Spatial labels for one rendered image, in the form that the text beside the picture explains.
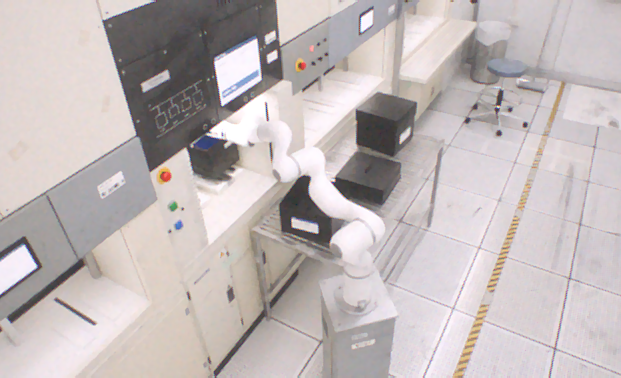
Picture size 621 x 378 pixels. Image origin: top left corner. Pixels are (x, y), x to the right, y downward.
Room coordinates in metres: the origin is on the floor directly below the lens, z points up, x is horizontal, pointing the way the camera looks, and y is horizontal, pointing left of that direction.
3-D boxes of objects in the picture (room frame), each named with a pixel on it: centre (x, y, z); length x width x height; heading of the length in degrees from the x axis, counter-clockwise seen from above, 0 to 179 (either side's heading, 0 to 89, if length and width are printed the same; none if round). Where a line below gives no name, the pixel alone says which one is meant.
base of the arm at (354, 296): (1.29, -0.17, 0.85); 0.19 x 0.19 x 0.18
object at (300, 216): (1.80, 0.00, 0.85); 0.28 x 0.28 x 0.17; 66
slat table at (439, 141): (2.15, -0.27, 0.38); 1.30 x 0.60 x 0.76; 148
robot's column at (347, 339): (1.29, -0.17, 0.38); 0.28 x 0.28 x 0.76; 13
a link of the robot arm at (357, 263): (1.27, -0.14, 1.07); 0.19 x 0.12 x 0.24; 129
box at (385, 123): (2.55, -0.47, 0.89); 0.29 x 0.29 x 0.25; 53
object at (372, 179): (2.10, -0.31, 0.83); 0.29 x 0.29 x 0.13; 60
